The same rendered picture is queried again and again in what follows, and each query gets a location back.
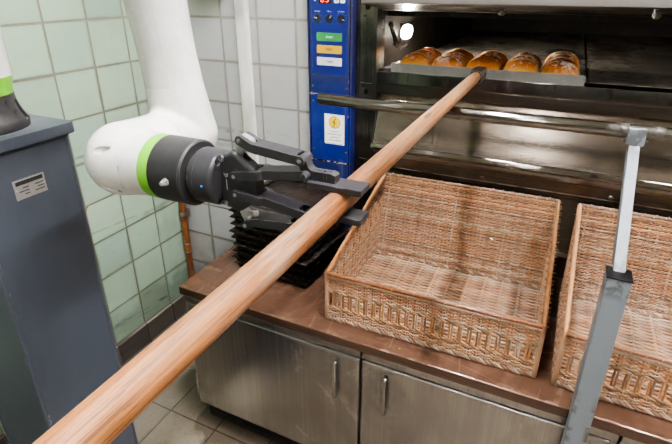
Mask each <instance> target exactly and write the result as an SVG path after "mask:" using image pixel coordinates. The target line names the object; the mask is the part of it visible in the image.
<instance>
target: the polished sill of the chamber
mask: <svg viewBox="0 0 672 444"><path fill-rule="evenodd" d="M465 78H467V77H453V76H440V75H426V74H413V73H399V72H391V69H388V68H382V69H379V70H377V71H376V83H380V84H392V85H404V86H415V87H427V88H438V89H450V90H452V89H454V88H455V87H456V86H457V85H458V84H460V83H461V82H462V81H463V80H464V79H465ZM470 91H473V92H485V93H497V94H508V95H520V96H531V97H543V98H555V99H566V100H578V101H590V102H601V103H613V104H624V105H636V106H648V107H659V108H671V109H672V89H664V88H650V87H636V86H622V85H609V84H595V83H584V86H574V85H561V84H547V83H534V82H520V81H507V80H493V79H484V80H483V81H482V82H481V83H480V84H478V83H477V84H476V85H475V86H474V87H473V88H472V89H471V90H470Z"/></svg>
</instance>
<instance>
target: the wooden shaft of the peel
mask: <svg viewBox="0 0 672 444"><path fill-rule="evenodd" d="M480 79H481V75H480V74H479V73H478V72H473V73H471V74H470V75H469V76H468V77H467V78H465V79H464V80H463V81H462V82H461V83H460V84H458V85H457V86H456V87H455V88H454V89H452V90H451V91H450V92H449V93H448V94H447V95H445V96H444V97H443V98H442V99H441V100H439V101H438V102H437V103H436V104H435V105H433V106H432V107H431V108H430V109H429V110H428V111H426V112H425V113H424V114H423V115H422V116H420V117H419V118H418V119H417V120H416V121H414V122H413V123H412V124H411V125H410V126H409V127H407V128H406V129H405V130H404V131H403V132H401V133H400V134H399V135H398V136H397V137H395V138H394V139H393V140H392V141H391V142H390V143H388V144H387V145H386V146H385V147H384V148H382V149H381V150H380V151H379V152H378V153H376V154H375V155H374V156H373V157H372V158H371V159H369V160H368V161H367V162H366V163H365V164H363V165H362V166H361V167H360V168H359V169H357V170H356V171H355V172H354V173H353V174H352V175H350V176H349V177H348V178H347V179H351V180H357V181H363V182H369V183H370V188H371V187H372V186H373V185H374V184H375V183H376V182H377V181H378V180H379V179H380V178H381V177H382V176H383V175H384V174H385V173H386V172H387V171H388V170H389V169H390V168H391V167H392V166H393V165H394V164H395V163H396V162H397V161H398V160H399V159H401V158H402V157H403V156H404V155H405V154H406V153H407V152H408V151H409V150H410V149H411V148H412V147H413V146H414V145H415V144H416V143H417V142H418V141H419V140H420V139H421V138H422V137H423V136H424V135H425V134H426V133H427V132H428V131H429V130H430V129H431V128H432V127H433V126H434V125H435V124H436V123H437V122H438V121H439V120H440V119H441V118H442V117H443V116H444V115H445V114H446V113H447V112H448V111H449V110H450V109H451V108H452V107H453V106H454V105H455V104H456V103H457V102H458V101H460V100H461V99H462V98H463V97H464V96H465V95H466V94H467V93H468V92H469V91H470V90H471V89H472V88H473V87H474V86H475V85H476V84H477V83H478V82H479V81H480ZM360 198H361V197H355V196H349V195H344V194H338V193H332V192H330V193H329V194H328V195H327V196H325V197H324V198H323V199H322V200H321V201H319V202H318V203H317V204H316V205H315V206H314V207H312V208H311V209H310V210H309V211H308V212H306V213H305V214H304V215H303V216H302V217H300V218H299V219H298V220H297V221H296V222H295V223H293V224H292V225H291V226H290V227H289V228H287V229H286V230H285V231H284V232H283V233H281V234H280V235H279V236H278V237H277V238H276V239H274V240H273V241H272V242H271V243H270V244H268V245H267V246H266V247H265V248H264V249H263V250H261V251H260V252H259V253H258V254H257V255H255V256H254V257H253V258H252V259H251V260H249V261H248V262H247V263H246V264H245V265H244V266H242V267H241V268H240V269H239V270H238V271H236V272H235V273H234V274H233V275H232V276H230V277H229V278H228V279H227V280H226V281H225V282H223V283H222V284H221V285H220V286H219V287H217V288H216V289H215V290H214V291H213V292H211V293H210V294H209V295H208V296H207V297H206V298H204V299H203V300H202V301H201V302H200V303H198V304H197V305H196V306H195V307H194V308H192V309H191V310H190V311H189V312H188V313H187V314H185V315H184V316H183V317H182V318H181V319H179V320H178V321H177V322H176V323H175V324H173V325H172V326H171V327H170V328H169V329H168V330H166V331H165V332H164V333H163V334H162V335H160V336H159V337H158V338H157V339H156V340H154V341H153V342H152V343H151V344H150V345H149V346H147V347H146V348H145V349H144V350H143V351H141V352H140V353H139V354H138V355H137V356H135V357H134V358H133V359H132V360H131V361H130V362H128V363H127V364H126V365H125V366H124V367H122V368H121V369H120V370H119V371H118V372H116V373H115V374H114V375H113V376H112V377H111V378H109V379H108V380H107V381H106V382H105V383H103V384H102V385H101V386H100V387H99V388H97V389H96V390H95V391H94V392H93V393H92V394H90V395H89V396H88V397H87V398H86V399H84V400H83V401H82V402H81V403H80V404H79V405H77V406H76V407H75V408H74V409H73V410H71V411H70V412H69V413H68V414H67V415H65V416H64V417H63V418H62V419H61V420H60V421H58V422H57V423H56V424H55V425H54V426H52V427H51V428H50V429H49V430H48V431H46V432H45V433H44V434H43V435H42V436H41V437H39V438H38V439H37V440H36V441H35V442H33V443H32V444H111V443H112V442H113V441H114V440H115V439H116V438H117V437H118V436H119V435H120V434H121V433H122V432H123V431H124V430H125V429H126V428H127V427H128V426H129V425H130V424H131V423H132V422H133V421H134V420H135V419H136V418H137V417H138V416H139V415H140V414H141V413H142V412H143V411H144V410H145V409H146V408H147V407H148V406H149V405H150V404H151V403H152V402H153V401H154V400H155V399H156V398H157V397H158V396H159V395H160V394H161V393H162V392H163V391H164V390H165V389H167V388H168V387H169V386H170V385H171V384H172V383H173V382H174V381H175V380H176V379H177V378H178V377H179V376H180V375H181V374H182V373H183V372H184V371H185V370H186V369H187V368H188V367H189V366H190V365H191V364H192V363H193V362H194V361H195V360H196V359H197V358H198V357H199V356H200V355H201V354H202V353H203V352H204V351H205V350H206V349H207V348H208V347H209V346H210V345H211V344H212V343H213V342H214V341H215V340H216V339H217V338H218V337H219V336H220V335H221V334H222V333H223V332H224V331H226V330H227V329H228V328H229V327H230V326H231V325H232V324H233V323H234V322H235V321H236V320H237V319H238V318H239V317H240V316H241V315H242V314H243V313H244V312H245V311H246V310H247V309H248V308H249V307H250V306H251V305H252V304H253V303H254V302H255V301H256V300H257V299H258V298H259V297H260V296H261V295H262V294H263V293H264V292H265V291H266V290H267V289H268V288H269V287H270V286H271V285H272V284H273V283H274V282H275V281H276V280H277V279H278V278H279V277H280V276H281V275H282V274H284V273H285V272H286V271H287V270H288V269H289V268H290V267H291V266H292V265H293V264H294V263H295V262H296V261H297V260H298V259H299V258H300V257H301V256H302V255H303V254H304V253H305V252H306V251H307V250H308V249H309V248H310V247H311V246H312V245H313V244H314V243H315V242H316V241H317V240H318V239H319V238H320V237H321V236H322V235H323V234H324V233H325V232H326V231H327V230H328V229H329V228H330V227H331V226H332V225H333V224H334V223H335V222H336V221H337V220H338V219H339V218H340V217H341V216H343V215H344V214H345V213H346V212H347V211H348V210H349V209H350V208H351V207H352V206H353V205H354V204H355V203H356V202H357V201H358V200H359V199H360Z"/></svg>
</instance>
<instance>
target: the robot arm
mask: <svg viewBox="0 0 672 444"><path fill-rule="evenodd" d="M122 1H123V4H124V7H125V11H126V14H127V18H128V21H129V25H130V28H131V32H132V36H133V39H134V43H135V47H136V51H137V55H138V59H139V63H140V68H141V72H142V77H143V82H144V87H145V92H146V98H147V104H148V111H149V113H148V114H146V115H143V116H139V117H135V118H131V119H127V120H122V121H117V122H112V123H109V124H106V125H104V126H102V127H101V128H99V129H98V130H97V131H96V132H95V133H94V134H93V135H92V136H91V137H90V139H89V140H88V142H87V145H86V148H85V152H84V163H85V167H86V170H87V172H88V174H89V176H90V177H91V179H92V180H93V181H94V182H95V183H96V184H97V185H98V186H99V187H100V188H102V189H103V190H105V191H107V192H110V193H113V194H116V195H125V196H128V195H129V196H130V195H147V196H153V197H157V198H162V199H166V200H170V201H175V202H179V203H184V204H188V205H193V206H196V205H200V204H203V203H204V202H208V203H212V204H217V205H228V206H230V207H232V208H233V209H235V210H237V211H240V213H241V215H242V217H243V219H244V221H243V222H242V224H241V226H242V228H243V229H245V230H248V229H251V228H255V227H258V228H266V229H273V230H280V231H285V230H286V229H287V228H289V227H290V226H291V225H292V224H293V223H295V222H296V221H297V220H298V219H299V218H300V217H302V216H303V215H304V214H305V213H306V212H308V211H309V210H310V209H311V208H312V207H314V206H315V205H316V204H317V203H318V202H319V201H317V202H316V203H315V204H314V205H310V204H307V203H304V202H302V201H299V200H296V199H293V198H290V197H287V196H285V195H282V194H279V193H276V192H274V191H273V189H271V188H268V187H265V184H264V180H282V181H303V182H302V183H305V182H306V181H307V180H309V181H308V182H307V188H310V189H315V190H321V191H327V192H332V193H338V194H344V195H349V196H355V197H362V196H363V195H364V194H365V193H366V192H367V191H368V190H369V189H370V183H369V182H363V181H357V180H351V179H345V178H340V173H339V172H337V171H335V170H328V169H322V168H317V167H315V166H314V164H313V162H312V158H313V155H312V153H311V152H310V151H306V150H302V149H298V148H294V147H290V146H287V145H283V144H279V143H275V142H271V141H267V140H263V139H260V138H259V137H257V136H256V135H254V134H253V133H251V132H249V131H248V132H245V133H243V134H241V135H239V136H236V137H235V143H236V144H237V145H236V148H235V149H234V150H227V149H221V148H216V147H215V146H216V144H217V140H218V128H217V124H216V121H215V118H214V115H213V112H212V109H211V106H210V102H209V99H208V96H207V93H206V89H205V86H204V82H203V78H202V74H201V69H200V65H199V60H198V56H197V51H196V46H195V41H194V36H193V31H192V25H191V20H190V14H189V8H188V2H187V0H122ZM12 80H13V74H12V70H11V66H10V62H9V59H8V55H7V51H6V47H5V43H4V39H3V35H2V31H1V28H0V136H1V135H5V134H9V133H13V132H16V131H19V130H22V129H24V128H26V127H28V126H29V125H30V124H31V119H30V115H29V114H28V113H27V112H26V111H25V110H24V109H23V108H22V107H21V105H20V104H19V102H18V100H17V98H16V96H15V93H14V90H13V83H12ZM249 152H250V153H252V154H255V155H259V156H263V157H267V158H270V159H274V160H278V161H282V162H285V163H289V164H293V165H271V164H258V163H257V162H256V161H255V160H253V159H252V158H251V157H250V156H249V155H248V154H247V153H249ZM251 205H255V206H258V207H261V206H264V207H266V208H269V209H272V210H275V211H277V212H280V213H283V214H277V213H269V212H261V213H259V211H258V210H251V209H250V208H249V206H251ZM368 217H369V212H368V211H364V210H360V209H355V208H350V209H349V210H348V211H347V212H346V213H345V214H344V215H343V216H341V217H340V218H339V219H338V220H337V221H336V222H335V223H334V224H333V225H335V224H336V223H337V222H340V223H344V224H349V225H353V226H358V227H360V226H361V225H362V224H363V223H364V222H365V221H366V220H367V218H368Z"/></svg>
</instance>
